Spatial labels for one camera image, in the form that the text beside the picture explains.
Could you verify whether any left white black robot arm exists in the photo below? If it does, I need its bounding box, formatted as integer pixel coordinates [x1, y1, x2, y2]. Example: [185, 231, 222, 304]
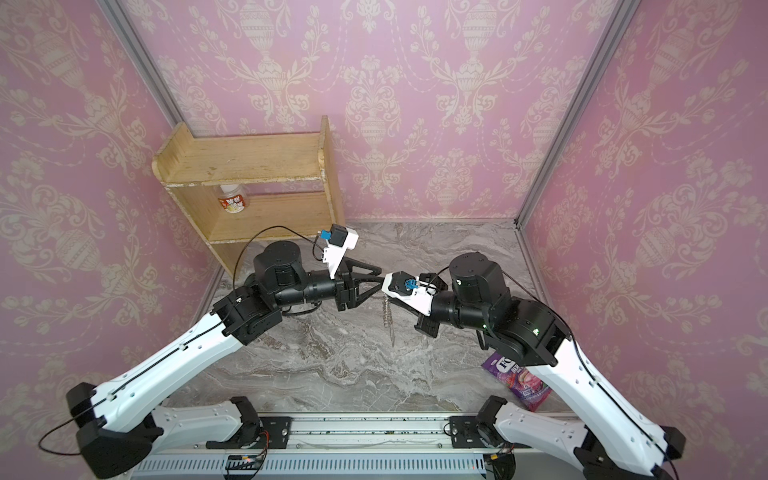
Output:
[66, 224, 384, 479]

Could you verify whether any small white jar red label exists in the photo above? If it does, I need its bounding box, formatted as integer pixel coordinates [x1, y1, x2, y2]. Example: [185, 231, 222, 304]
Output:
[218, 184, 247, 214]

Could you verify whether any purple candy packet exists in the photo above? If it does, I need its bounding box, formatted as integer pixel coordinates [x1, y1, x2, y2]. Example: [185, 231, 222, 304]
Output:
[482, 353, 551, 412]

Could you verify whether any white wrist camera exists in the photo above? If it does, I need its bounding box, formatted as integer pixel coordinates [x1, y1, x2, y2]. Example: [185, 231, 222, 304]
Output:
[320, 224, 359, 278]
[381, 271, 448, 316]

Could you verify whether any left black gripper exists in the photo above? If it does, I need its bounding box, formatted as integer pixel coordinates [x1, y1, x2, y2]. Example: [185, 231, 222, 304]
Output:
[273, 255, 388, 310]

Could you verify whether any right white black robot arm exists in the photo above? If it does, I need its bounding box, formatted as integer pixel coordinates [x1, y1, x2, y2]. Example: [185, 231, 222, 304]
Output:
[382, 252, 686, 479]

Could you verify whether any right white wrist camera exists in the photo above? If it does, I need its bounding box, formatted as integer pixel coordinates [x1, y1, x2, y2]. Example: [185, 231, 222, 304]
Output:
[381, 271, 448, 316]

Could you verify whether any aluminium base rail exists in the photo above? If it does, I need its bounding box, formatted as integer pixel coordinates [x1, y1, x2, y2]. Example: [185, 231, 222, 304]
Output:
[125, 408, 587, 479]

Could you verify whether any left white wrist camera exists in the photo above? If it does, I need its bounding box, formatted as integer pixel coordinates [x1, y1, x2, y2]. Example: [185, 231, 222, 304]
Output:
[320, 224, 359, 278]

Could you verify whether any wooden two-tier shelf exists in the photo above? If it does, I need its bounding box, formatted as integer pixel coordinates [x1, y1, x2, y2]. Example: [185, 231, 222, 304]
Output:
[152, 117, 346, 274]

